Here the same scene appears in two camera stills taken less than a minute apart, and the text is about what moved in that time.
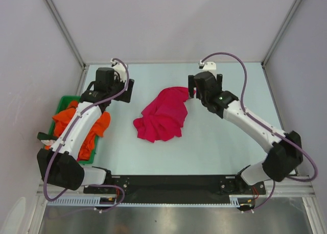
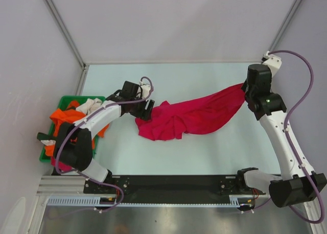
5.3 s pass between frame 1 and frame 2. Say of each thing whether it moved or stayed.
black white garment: stayed
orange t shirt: stayed
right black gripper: moved
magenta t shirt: moved
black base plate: stayed
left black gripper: moved
